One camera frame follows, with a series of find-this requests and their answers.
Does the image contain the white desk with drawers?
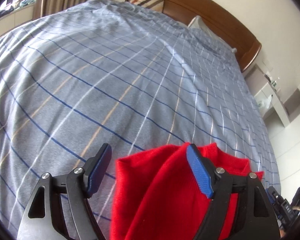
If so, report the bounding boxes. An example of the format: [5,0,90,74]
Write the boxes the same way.
[244,64,300,127]

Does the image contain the clothes pile on windowsill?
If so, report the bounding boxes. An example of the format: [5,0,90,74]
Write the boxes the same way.
[0,0,36,18]

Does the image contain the white plastic bag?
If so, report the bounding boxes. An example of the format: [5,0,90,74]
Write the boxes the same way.
[257,94,273,111]

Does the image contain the grey plaid duvet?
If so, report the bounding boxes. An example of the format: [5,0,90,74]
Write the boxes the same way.
[0,0,281,236]

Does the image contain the grey plaid pillow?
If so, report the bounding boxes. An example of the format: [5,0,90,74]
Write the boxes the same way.
[187,15,237,54]

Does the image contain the small items on desk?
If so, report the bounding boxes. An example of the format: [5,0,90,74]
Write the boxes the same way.
[264,74,280,90]

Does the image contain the brown wooden headboard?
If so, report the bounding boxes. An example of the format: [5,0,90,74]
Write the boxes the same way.
[125,0,262,72]

